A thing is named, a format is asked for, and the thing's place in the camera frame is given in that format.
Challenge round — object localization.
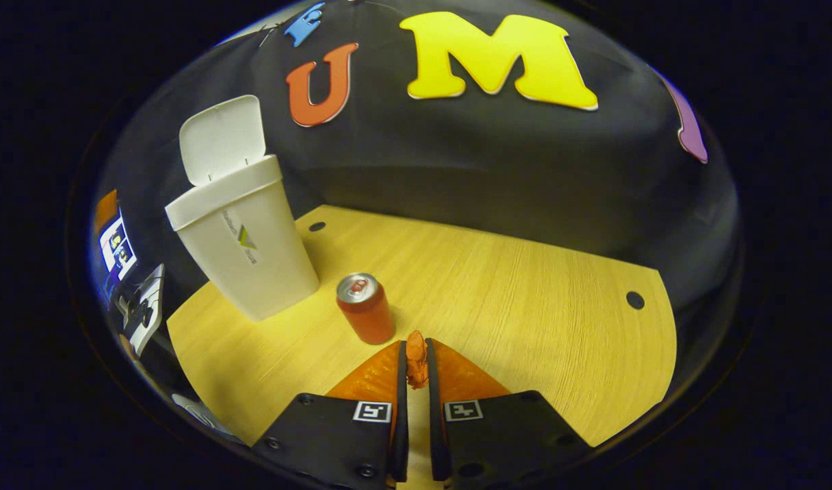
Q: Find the white side table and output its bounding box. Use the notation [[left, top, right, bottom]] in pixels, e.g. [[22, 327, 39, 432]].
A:
[[120, 263, 167, 359]]

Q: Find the orange pop can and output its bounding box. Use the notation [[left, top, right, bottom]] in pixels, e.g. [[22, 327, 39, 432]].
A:
[[335, 272, 397, 346]]

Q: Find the black backdrop cloth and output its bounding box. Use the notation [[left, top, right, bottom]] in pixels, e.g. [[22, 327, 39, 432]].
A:
[[93, 0, 739, 321]]

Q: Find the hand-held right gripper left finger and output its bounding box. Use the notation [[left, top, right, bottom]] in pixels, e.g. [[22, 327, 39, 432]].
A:
[[251, 340, 410, 489]]

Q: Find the computer monitor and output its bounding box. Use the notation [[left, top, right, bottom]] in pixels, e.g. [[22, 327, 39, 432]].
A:
[[97, 208, 139, 283]]

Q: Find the white desktop garbage bin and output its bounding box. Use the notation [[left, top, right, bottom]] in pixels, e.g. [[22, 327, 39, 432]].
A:
[[165, 95, 320, 323]]

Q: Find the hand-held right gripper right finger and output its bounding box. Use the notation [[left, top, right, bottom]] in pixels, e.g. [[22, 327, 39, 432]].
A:
[[426, 338, 593, 489]]

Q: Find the orange paper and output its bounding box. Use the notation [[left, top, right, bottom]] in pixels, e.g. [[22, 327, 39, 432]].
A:
[[405, 330, 430, 391]]

